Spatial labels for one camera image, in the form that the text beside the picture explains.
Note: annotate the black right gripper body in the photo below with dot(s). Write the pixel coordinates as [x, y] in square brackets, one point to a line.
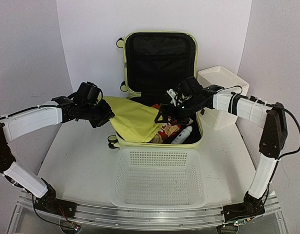
[170, 111]

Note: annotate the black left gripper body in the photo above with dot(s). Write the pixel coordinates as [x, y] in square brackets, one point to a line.
[96, 115]

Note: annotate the yellow cloth garment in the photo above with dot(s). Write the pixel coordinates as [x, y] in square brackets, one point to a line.
[133, 121]

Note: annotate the pale green hard-shell suitcase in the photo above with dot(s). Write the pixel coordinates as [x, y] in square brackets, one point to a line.
[154, 62]

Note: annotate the white perforated plastic basket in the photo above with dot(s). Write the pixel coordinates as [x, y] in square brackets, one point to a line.
[158, 178]

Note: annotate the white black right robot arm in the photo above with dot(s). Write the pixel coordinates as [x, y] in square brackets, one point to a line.
[272, 119]

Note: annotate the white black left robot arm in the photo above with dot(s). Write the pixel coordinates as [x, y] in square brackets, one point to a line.
[26, 136]

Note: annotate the red printed t-shirt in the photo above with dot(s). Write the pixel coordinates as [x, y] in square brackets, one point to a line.
[165, 133]

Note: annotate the white deodorant spray bottle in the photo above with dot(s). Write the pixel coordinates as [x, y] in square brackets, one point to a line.
[183, 135]

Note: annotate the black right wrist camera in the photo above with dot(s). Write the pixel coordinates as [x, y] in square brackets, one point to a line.
[186, 89]

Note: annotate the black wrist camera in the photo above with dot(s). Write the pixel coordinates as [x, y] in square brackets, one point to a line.
[186, 89]
[88, 94]

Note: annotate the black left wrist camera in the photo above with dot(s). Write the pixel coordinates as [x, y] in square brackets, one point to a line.
[88, 94]

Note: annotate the aluminium front mounting rail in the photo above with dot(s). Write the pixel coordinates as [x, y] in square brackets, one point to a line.
[25, 219]

